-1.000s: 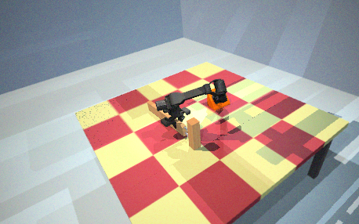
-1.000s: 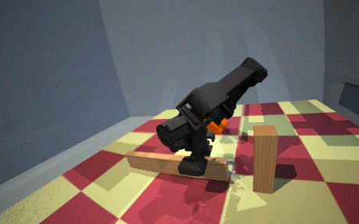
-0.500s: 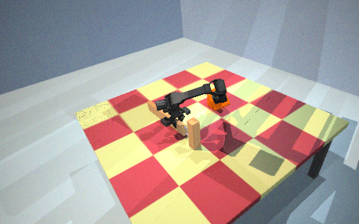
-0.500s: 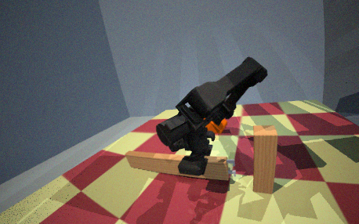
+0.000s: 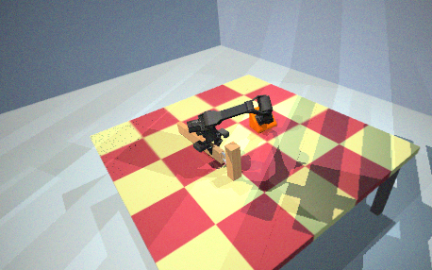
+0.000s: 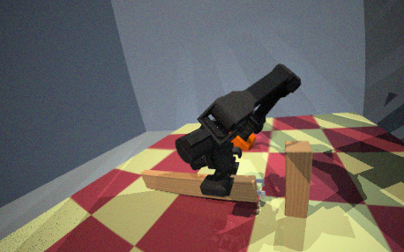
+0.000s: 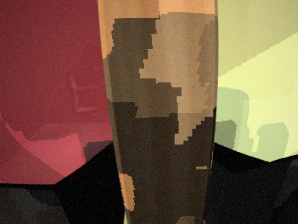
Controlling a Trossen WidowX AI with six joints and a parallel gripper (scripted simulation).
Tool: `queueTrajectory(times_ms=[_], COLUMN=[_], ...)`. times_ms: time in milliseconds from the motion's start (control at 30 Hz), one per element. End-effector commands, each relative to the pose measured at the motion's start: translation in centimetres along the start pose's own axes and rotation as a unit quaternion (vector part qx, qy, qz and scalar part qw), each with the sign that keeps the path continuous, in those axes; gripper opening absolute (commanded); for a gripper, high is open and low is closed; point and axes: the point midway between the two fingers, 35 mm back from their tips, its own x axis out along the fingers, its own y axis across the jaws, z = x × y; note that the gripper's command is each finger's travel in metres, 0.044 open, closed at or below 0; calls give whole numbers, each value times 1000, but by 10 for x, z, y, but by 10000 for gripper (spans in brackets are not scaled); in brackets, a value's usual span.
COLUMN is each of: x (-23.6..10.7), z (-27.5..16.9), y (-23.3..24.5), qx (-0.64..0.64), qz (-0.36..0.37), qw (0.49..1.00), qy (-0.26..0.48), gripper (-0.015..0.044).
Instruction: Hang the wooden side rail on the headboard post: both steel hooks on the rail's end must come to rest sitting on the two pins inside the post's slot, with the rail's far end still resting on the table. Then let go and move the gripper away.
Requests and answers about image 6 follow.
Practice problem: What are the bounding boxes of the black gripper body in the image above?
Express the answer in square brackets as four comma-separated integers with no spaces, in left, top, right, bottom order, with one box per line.
[200,143,242,197]

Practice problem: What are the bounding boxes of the brown wooden post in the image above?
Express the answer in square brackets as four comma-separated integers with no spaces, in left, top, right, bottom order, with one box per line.
[284,140,313,219]

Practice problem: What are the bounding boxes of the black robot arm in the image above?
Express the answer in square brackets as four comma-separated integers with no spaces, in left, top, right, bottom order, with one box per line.
[175,63,301,170]

